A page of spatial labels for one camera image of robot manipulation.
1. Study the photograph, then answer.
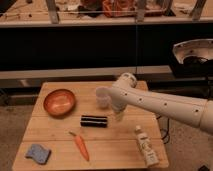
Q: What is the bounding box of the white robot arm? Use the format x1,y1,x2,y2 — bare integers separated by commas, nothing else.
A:
108,73,213,135

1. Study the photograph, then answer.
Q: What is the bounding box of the black whiteboard eraser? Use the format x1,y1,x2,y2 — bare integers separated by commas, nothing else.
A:
80,115,108,128

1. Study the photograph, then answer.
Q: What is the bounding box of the clear plastic cup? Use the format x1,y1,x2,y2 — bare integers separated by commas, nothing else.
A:
95,86,110,109

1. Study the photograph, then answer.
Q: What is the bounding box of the orange toy carrot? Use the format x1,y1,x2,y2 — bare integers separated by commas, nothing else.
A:
70,132,90,161

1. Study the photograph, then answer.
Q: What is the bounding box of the wooden table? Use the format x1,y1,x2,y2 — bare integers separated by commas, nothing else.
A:
12,81,169,171

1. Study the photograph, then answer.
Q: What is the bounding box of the white squeeze bottle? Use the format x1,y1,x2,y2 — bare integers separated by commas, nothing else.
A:
135,125,159,167

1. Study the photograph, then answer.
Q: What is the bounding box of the orange wooden bowl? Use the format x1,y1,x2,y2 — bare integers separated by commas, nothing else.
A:
43,89,76,117

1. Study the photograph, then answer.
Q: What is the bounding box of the blue sponge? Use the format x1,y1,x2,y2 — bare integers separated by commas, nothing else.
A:
25,144,51,165

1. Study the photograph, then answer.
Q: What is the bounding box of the orange crate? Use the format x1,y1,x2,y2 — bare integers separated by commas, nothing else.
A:
102,0,135,17

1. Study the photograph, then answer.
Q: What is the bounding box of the black cable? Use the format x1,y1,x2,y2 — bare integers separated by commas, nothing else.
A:
156,114,172,145

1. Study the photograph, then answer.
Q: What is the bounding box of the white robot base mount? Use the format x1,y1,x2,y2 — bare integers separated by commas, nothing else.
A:
172,38,213,64

